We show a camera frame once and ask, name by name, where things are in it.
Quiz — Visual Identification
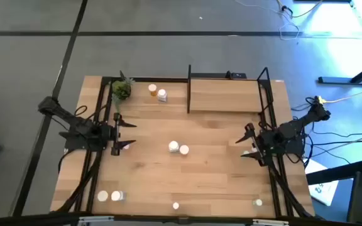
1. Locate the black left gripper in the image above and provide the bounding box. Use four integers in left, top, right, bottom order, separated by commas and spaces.
101, 112, 138, 157

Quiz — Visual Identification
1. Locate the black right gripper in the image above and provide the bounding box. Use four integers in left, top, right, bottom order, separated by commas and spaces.
235, 122, 276, 167

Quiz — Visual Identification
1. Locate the white melatonin bottle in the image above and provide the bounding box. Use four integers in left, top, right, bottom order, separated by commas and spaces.
168, 140, 180, 154
156, 89, 168, 103

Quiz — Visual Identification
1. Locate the black box behind shelf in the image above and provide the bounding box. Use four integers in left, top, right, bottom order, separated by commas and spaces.
226, 70, 248, 80

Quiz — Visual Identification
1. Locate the green potted plant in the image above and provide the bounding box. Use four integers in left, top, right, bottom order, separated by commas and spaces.
111, 70, 136, 112

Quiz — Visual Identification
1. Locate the white plastic bottle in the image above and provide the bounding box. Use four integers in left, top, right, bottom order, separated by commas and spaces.
110, 190, 127, 202

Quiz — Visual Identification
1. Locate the white printed paper sheet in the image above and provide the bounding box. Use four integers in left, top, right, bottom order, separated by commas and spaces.
303, 158, 339, 207

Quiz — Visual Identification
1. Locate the black floor beam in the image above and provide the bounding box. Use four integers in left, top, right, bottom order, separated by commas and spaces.
305, 158, 362, 186

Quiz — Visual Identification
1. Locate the black desk leg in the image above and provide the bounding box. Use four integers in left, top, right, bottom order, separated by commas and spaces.
317, 58, 362, 86

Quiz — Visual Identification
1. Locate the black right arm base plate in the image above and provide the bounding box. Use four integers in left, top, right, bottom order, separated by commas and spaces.
261, 130, 305, 155

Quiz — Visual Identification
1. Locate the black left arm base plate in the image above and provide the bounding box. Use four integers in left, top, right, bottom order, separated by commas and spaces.
58, 131, 110, 152

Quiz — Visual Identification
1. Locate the wooden shelf with black frame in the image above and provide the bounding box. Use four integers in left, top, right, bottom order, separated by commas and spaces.
187, 64, 272, 114

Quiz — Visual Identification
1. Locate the black table rail frame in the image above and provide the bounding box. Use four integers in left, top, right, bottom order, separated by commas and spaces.
55, 76, 316, 219

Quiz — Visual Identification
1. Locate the yellow power cord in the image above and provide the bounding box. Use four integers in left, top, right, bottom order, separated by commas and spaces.
315, 84, 362, 105

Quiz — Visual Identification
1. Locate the grey floor cable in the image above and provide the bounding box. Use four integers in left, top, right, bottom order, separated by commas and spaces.
309, 129, 362, 157

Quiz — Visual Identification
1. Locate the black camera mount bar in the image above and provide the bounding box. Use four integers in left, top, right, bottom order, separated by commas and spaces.
0, 212, 362, 226

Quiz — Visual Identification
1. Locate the white floor cable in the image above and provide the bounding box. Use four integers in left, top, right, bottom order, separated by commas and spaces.
234, 0, 323, 41

